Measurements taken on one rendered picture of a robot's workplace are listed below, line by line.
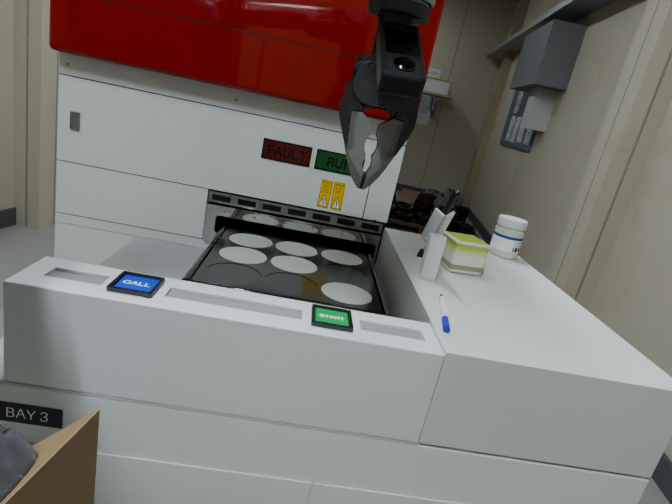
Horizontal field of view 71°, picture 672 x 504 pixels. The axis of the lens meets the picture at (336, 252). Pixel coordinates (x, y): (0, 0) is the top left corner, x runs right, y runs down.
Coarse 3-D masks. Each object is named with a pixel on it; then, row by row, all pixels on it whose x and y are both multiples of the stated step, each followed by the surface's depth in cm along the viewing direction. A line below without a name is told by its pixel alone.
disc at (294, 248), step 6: (276, 246) 109; (282, 246) 110; (288, 246) 110; (294, 246) 111; (300, 246) 112; (306, 246) 113; (288, 252) 106; (294, 252) 107; (300, 252) 108; (306, 252) 109; (312, 252) 110
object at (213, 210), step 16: (208, 208) 116; (224, 208) 116; (240, 208) 118; (208, 224) 117; (272, 224) 118; (288, 224) 118; (304, 224) 118; (320, 224) 119; (208, 240) 119; (352, 240) 120; (368, 240) 120
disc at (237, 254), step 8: (224, 248) 100; (232, 248) 101; (240, 248) 102; (248, 248) 103; (224, 256) 96; (232, 256) 97; (240, 256) 98; (248, 256) 99; (256, 256) 100; (264, 256) 101
